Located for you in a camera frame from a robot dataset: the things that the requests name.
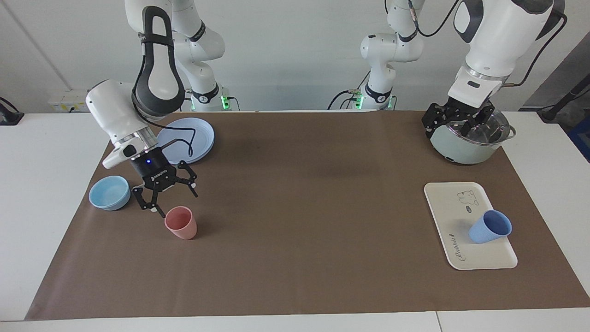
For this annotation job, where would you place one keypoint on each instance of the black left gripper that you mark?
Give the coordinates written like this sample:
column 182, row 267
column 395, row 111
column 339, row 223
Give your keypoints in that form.
column 465, row 110

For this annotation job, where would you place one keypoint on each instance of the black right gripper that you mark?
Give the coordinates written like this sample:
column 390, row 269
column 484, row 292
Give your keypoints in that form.
column 154, row 173

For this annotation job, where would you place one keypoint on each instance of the pink plastic cup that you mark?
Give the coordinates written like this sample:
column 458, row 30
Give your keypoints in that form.
column 182, row 226

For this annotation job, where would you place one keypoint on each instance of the blue plastic cup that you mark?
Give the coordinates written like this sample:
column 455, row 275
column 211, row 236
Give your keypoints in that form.
column 488, row 228

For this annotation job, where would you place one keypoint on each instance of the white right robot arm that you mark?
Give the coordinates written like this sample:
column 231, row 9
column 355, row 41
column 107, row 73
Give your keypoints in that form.
column 156, row 69

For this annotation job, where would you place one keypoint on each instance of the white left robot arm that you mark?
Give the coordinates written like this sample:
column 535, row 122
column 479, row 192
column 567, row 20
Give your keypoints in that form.
column 498, row 41

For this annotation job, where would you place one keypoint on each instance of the cream rabbit print tray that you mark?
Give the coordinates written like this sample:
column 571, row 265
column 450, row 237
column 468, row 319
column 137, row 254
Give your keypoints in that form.
column 451, row 216

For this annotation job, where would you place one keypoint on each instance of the pale green cooking pot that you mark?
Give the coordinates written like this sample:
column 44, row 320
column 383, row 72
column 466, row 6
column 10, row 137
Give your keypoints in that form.
column 456, row 147

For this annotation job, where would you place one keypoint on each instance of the glass pot lid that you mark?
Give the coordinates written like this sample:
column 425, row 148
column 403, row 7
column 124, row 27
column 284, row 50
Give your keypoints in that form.
column 495, row 127

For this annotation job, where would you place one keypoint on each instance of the lavender blue plate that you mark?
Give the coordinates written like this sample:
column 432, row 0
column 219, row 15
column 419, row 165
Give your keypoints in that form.
column 200, row 136

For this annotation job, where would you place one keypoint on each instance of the light blue bowl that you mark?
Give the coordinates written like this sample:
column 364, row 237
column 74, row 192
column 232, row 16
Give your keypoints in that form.
column 109, row 193

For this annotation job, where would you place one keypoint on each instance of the black stand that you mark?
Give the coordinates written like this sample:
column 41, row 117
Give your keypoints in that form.
column 560, row 103

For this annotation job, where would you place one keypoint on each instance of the blue crate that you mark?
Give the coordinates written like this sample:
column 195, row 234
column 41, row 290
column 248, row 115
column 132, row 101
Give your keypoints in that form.
column 581, row 138

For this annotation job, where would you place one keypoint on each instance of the brown paper table mat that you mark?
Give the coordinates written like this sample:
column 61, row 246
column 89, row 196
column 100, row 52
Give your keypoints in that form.
column 299, row 253

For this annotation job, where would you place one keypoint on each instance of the black desk clamp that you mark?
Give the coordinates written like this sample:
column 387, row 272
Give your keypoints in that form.
column 9, row 115

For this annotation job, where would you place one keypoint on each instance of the white wall socket box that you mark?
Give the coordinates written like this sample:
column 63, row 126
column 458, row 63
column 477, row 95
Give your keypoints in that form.
column 69, row 99

